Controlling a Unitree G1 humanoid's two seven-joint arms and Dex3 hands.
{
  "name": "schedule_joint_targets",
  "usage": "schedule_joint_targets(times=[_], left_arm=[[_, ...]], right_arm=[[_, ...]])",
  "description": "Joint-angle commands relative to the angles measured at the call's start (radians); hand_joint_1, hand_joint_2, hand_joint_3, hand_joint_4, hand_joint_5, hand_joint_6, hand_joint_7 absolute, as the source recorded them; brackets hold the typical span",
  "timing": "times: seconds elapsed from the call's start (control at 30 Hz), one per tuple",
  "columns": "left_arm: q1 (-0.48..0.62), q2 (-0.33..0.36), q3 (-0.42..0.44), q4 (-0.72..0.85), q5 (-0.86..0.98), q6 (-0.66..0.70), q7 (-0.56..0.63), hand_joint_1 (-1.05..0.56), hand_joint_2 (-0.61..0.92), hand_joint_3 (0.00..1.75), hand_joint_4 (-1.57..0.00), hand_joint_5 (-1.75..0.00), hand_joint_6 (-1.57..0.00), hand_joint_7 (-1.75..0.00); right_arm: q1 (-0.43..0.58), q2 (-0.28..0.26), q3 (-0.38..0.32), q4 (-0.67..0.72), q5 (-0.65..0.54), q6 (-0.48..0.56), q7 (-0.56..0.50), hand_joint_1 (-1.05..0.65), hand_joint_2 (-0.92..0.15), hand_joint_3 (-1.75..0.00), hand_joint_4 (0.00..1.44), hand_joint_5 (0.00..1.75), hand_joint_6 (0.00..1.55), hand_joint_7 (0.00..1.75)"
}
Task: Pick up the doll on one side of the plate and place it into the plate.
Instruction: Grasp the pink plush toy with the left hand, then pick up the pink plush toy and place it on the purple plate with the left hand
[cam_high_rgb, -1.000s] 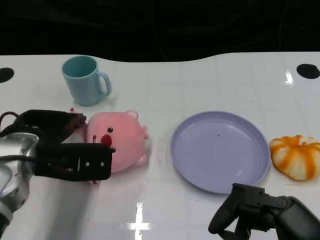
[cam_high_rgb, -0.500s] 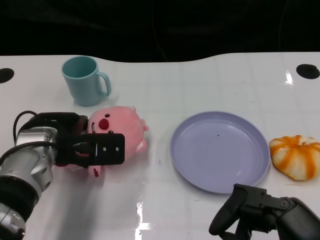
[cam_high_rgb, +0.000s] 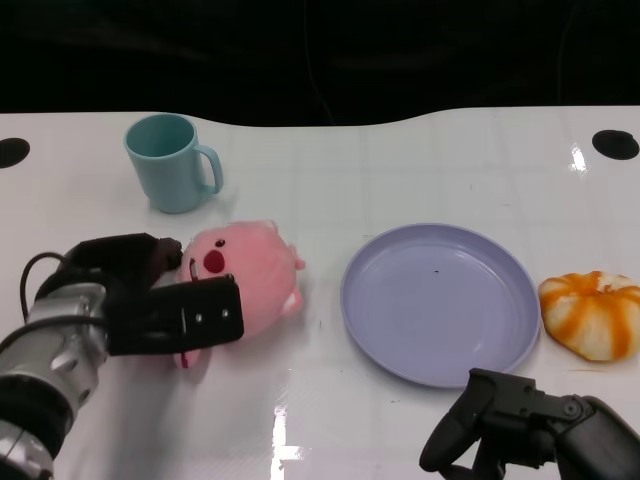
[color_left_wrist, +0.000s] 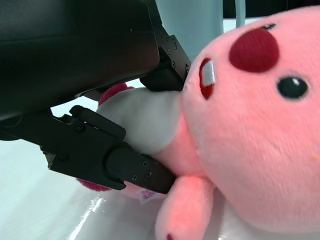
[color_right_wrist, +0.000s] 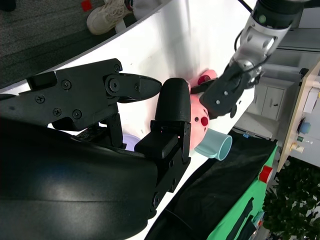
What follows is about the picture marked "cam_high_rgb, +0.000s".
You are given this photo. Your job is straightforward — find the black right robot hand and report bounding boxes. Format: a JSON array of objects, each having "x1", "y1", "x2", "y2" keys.
[{"x1": 418, "y1": 367, "x2": 640, "y2": 480}]

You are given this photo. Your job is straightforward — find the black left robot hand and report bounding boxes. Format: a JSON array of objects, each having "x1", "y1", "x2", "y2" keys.
[{"x1": 54, "y1": 232, "x2": 246, "y2": 357}]

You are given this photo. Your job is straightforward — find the pink plush beaver doll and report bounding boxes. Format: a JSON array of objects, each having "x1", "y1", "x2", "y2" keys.
[{"x1": 172, "y1": 219, "x2": 307, "y2": 371}]

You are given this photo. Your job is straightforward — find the lavender plastic plate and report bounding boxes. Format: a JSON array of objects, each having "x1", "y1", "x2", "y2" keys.
[{"x1": 339, "y1": 222, "x2": 543, "y2": 389}]

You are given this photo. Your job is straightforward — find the orange white plush bun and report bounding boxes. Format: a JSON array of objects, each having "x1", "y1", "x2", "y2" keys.
[{"x1": 537, "y1": 271, "x2": 640, "y2": 362}]

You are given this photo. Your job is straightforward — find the light blue plastic mug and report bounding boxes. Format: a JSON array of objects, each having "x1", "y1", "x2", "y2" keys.
[{"x1": 123, "y1": 113, "x2": 224, "y2": 215}]

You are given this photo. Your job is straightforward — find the black round table grommet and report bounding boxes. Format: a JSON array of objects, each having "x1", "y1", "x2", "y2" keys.
[
  {"x1": 0, "y1": 137, "x2": 31, "y2": 170},
  {"x1": 591, "y1": 129, "x2": 640, "y2": 161}
]

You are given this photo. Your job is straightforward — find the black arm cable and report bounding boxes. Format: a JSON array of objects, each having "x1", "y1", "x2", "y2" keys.
[{"x1": 19, "y1": 252, "x2": 66, "y2": 321}]

